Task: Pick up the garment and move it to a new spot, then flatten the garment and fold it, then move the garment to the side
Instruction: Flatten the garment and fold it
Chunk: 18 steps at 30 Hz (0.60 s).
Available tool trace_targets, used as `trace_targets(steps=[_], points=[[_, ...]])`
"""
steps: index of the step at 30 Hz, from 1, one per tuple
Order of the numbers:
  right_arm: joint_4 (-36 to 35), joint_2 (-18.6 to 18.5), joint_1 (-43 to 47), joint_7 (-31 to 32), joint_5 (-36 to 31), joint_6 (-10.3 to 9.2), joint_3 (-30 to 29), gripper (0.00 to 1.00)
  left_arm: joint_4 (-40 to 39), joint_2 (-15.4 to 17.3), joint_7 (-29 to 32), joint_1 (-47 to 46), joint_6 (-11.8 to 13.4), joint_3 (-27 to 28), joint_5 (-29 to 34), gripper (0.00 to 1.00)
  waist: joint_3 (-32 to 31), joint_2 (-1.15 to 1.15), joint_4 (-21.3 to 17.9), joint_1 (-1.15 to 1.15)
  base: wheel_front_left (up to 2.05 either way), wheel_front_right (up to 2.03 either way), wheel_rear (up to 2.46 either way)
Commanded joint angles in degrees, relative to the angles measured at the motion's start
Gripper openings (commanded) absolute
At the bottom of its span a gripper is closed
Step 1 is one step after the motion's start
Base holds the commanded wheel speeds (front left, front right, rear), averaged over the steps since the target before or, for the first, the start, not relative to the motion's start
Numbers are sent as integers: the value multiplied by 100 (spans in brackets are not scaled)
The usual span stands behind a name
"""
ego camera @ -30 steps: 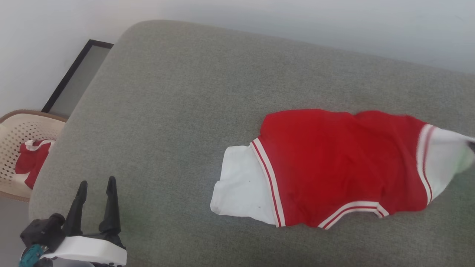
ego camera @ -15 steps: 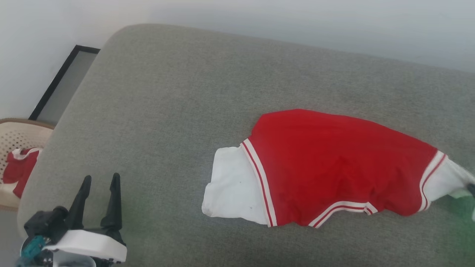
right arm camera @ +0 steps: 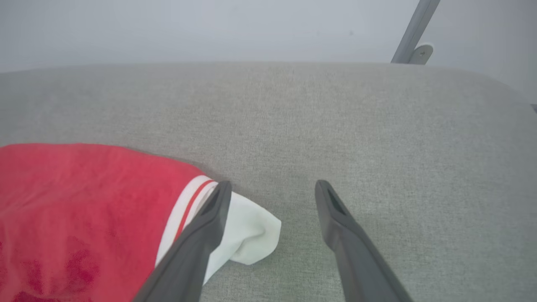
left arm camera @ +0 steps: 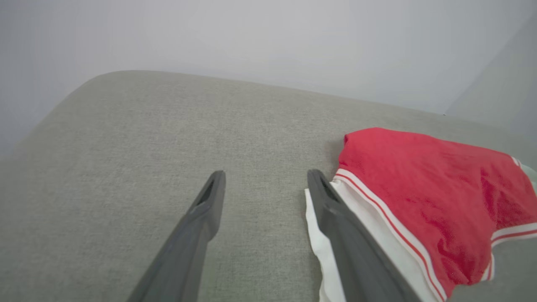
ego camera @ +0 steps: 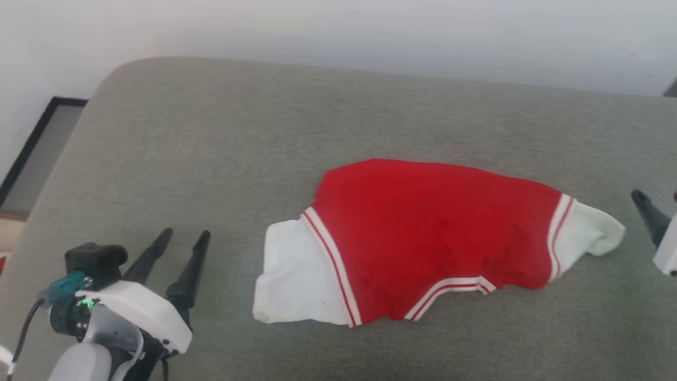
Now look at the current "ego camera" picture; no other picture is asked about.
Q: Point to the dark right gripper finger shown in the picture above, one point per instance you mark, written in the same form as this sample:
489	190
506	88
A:
653	217

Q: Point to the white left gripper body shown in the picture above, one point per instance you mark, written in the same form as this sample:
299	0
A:
143	312

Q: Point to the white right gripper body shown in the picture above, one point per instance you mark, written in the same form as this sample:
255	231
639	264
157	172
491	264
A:
670	248

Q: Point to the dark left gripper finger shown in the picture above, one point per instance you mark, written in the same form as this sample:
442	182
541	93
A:
151	259
191	275

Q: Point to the red and white jersey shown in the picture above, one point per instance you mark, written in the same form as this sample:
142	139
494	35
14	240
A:
433	227

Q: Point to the black framed grey panel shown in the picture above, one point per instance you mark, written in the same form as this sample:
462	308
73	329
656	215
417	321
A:
39	153

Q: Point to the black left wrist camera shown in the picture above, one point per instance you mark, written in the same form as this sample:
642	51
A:
98	262

